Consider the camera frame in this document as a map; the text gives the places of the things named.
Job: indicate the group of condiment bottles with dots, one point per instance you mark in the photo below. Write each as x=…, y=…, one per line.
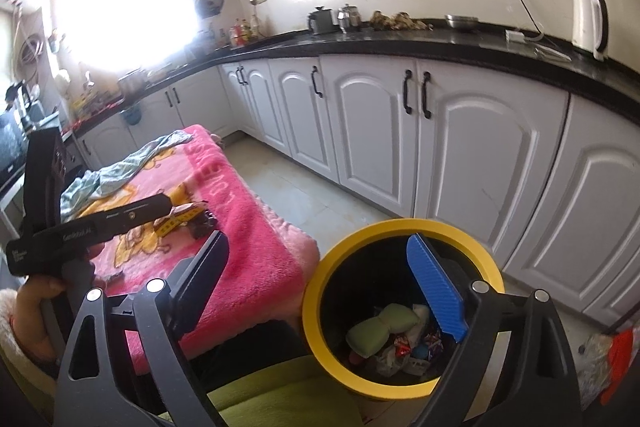
x=245, y=32

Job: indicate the white printed wrapper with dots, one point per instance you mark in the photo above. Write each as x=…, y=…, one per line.
x=421, y=319

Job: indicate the dark countertop appliance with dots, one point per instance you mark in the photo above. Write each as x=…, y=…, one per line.
x=10, y=147

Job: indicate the steel cooking pot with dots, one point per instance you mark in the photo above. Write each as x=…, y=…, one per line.
x=131, y=82

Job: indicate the brown snack bar wrapper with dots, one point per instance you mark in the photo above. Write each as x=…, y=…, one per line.
x=205, y=223

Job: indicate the brown yellow packet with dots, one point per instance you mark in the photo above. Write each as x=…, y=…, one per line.
x=177, y=216

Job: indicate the white electric kettle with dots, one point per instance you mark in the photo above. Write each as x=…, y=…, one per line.
x=587, y=22

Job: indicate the person's left forearm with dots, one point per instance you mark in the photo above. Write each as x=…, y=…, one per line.
x=10, y=357

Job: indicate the pile of brown roots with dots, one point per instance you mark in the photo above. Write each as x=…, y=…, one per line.
x=395, y=21

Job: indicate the person's left hand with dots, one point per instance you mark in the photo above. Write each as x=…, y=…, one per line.
x=35, y=307

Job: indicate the clear plastic wrapper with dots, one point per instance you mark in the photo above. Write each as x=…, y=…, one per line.
x=392, y=363

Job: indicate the red snack wrapper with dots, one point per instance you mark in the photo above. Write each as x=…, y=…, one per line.
x=402, y=347

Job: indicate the clear plastic bag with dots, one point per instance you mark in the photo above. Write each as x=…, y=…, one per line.
x=592, y=357

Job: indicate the yellow rimmed black trash bin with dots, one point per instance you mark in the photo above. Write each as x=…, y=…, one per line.
x=320, y=302

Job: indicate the pink printed blanket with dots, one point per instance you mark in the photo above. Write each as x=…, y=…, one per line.
x=240, y=207

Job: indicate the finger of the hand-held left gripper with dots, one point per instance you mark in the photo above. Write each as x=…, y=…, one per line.
x=140, y=212

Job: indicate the white power adapter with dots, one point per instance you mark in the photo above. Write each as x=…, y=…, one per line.
x=515, y=36

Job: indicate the black kitchen countertop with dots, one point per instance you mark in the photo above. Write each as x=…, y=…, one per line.
x=450, y=44

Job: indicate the green foam fruit net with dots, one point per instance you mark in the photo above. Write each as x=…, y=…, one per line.
x=380, y=324

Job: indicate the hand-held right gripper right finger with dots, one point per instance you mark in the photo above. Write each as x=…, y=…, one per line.
x=440, y=292

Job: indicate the white kitchen cabinets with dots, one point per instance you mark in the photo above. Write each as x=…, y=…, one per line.
x=480, y=157

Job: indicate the small wall fan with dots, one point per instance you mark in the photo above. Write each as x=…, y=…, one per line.
x=207, y=3

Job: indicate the red bag on floor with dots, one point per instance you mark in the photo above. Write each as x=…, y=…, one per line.
x=620, y=357

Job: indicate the steel teapot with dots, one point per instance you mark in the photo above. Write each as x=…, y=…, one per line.
x=348, y=18

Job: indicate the dark kettle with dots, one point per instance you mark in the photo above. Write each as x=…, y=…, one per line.
x=322, y=22

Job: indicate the light blue cloth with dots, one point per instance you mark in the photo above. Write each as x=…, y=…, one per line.
x=120, y=172

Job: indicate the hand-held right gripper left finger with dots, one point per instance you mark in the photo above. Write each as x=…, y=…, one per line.
x=205, y=277

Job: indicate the steel bowl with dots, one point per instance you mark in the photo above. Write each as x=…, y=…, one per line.
x=461, y=22

